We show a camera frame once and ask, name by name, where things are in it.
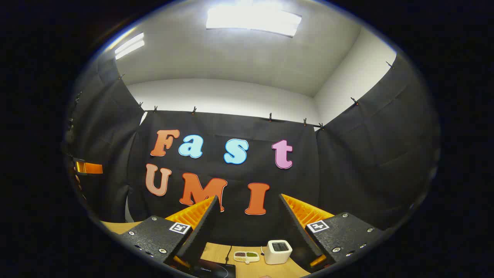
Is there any narrow ceiling light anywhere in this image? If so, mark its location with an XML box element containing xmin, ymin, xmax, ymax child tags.
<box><xmin>115</xmin><ymin>32</ymin><xmax>145</xmax><ymax>60</ymax></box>

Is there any black backdrop cloth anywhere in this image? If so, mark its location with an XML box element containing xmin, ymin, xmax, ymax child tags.
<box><xmin>64</xmin><ymin>50</ymin><xmax>442</xmax><ymax>247</ymax></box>

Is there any white toaster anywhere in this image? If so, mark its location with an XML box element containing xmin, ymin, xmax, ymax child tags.
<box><xmin>264</xmin><ymin>240</ymin><xmax>293</xmax><ymax>265</ymax></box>

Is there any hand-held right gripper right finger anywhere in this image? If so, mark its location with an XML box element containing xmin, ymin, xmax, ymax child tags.
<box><xmin>278</xmin><ymin>193</ymin><xmax>384</xmax><ymax>273</ymax></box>

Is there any black induction cooktop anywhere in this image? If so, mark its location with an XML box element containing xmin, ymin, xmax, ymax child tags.
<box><xmin>191</xmin><ymin>259</ymin><xmax>237</xmax><ymax>278</ymax></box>

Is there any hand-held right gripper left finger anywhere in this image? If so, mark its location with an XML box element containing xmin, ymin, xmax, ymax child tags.
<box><xmin>115</xmin><ymin>195</ymin><xmax>221</xmax><ymax>270</ymax></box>

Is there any large rectangular ceiling light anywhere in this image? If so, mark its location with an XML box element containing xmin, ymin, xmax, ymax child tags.
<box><xmin>206</xmin><ymin>4</ymin><xmax>302</xmax><ymax>38</ymax></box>

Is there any small white bean tray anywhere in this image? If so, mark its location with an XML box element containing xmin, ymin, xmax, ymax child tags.
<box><xmin>233</xmin><ymin>251</ymin><xmax>260</xmax><ymax>264</ymax></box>

